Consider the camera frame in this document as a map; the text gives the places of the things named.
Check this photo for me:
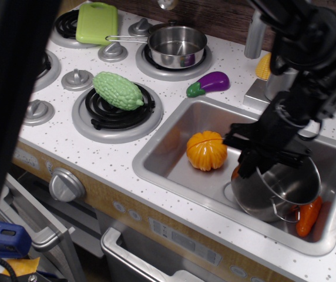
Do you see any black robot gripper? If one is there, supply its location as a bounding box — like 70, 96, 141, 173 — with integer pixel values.
223, 89, 314, 179

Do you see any tall stainless steel pot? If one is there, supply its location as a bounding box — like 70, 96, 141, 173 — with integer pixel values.
230, 157, 321, 223

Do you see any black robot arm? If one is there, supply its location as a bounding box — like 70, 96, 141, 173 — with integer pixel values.
223, 1, 336, 178

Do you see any stainless steel sink basin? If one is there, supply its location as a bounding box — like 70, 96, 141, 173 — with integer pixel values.
132, 97, 336, 256

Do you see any orange toy pumpkin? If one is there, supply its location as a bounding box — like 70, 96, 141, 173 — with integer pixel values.
186, 130, 227, 172

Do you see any silver toy faucet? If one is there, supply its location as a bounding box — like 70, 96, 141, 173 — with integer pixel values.
243, 10, 298, 111

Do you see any orange toy carrot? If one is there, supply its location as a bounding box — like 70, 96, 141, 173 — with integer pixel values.
295, 196, 322, 237

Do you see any purple toy eggplant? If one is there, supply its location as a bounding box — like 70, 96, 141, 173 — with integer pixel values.
186, 71, 231, 98

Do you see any yellow toy corn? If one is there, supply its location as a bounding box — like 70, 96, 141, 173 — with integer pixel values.
255, 53, 271, 80

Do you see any back right black burner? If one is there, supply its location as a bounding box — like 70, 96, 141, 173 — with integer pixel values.
135, 46, 213, 82

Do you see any black burner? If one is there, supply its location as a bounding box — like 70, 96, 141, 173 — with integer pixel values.
72, 83, 163, 144
135, 46, 213, 82
50, 9, 97, 49
33, 50, 61, 92

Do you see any green toy bitter gourd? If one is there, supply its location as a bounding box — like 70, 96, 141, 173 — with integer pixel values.
92, 72, 144, 111

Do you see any front right black burner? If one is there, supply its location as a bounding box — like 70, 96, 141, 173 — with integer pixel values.
72, 83, 163, 144

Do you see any silver stove knob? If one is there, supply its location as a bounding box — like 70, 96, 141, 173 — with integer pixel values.
23, 99, 55, 126
61, 69, 93, 91
98, 42, 128, 63
128, 18, 153, 37

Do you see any large silver oven dial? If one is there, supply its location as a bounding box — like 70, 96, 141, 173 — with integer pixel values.
49, 167, 86, 203

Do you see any green plastic cutting board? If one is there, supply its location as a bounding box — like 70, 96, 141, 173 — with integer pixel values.
76, 2, 118, 46

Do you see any front left black burner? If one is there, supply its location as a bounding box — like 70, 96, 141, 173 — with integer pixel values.
33, 50, 61, 92

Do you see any back left black burner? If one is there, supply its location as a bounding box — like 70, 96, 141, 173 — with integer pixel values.
50, 9, 97, 49

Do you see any yellow tape piece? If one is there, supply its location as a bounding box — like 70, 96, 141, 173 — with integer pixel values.
6, 257, 40, 277

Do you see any blue clamp tool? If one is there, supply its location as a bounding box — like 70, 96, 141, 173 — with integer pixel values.
0, 221, 32, 259

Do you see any black foreground pole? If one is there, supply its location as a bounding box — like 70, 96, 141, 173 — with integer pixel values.
0, 1, 61, 193

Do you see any steel saucepan with handle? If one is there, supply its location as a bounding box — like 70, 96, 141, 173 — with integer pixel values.
105, 25, 207, 69

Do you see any silver dishwasher door handle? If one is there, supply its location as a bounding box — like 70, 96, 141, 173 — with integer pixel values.
100, 227, 203, 282

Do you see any silver oven door handle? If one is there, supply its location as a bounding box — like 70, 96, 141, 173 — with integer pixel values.
0, 174, 75, 253

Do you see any black coiled cable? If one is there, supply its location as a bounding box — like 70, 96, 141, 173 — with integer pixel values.
0, 254, 22, 282

